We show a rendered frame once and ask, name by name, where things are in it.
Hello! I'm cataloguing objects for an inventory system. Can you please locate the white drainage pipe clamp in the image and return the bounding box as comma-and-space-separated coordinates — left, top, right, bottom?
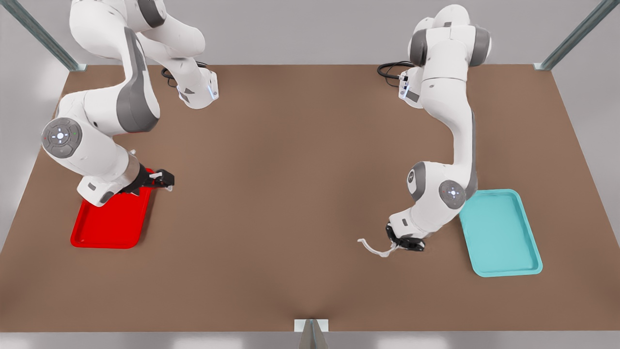
357, 238, 402, 258

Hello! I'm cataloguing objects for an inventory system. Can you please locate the red plastic tray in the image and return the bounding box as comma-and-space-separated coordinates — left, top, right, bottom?
70, 168, 156, 250

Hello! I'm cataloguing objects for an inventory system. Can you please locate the turquoise plastic tray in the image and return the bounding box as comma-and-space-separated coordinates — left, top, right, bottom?
458, 189, 543, 278

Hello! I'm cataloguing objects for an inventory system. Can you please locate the black cable loop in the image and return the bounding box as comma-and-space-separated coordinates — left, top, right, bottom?
377, 61, 415, 88
161, 62, 208, 88

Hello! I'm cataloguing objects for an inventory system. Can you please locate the silver frame post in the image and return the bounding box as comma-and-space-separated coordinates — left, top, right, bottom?
294, 318, 329, 349
533, 0, 620, 72
1, 0, 87, 72

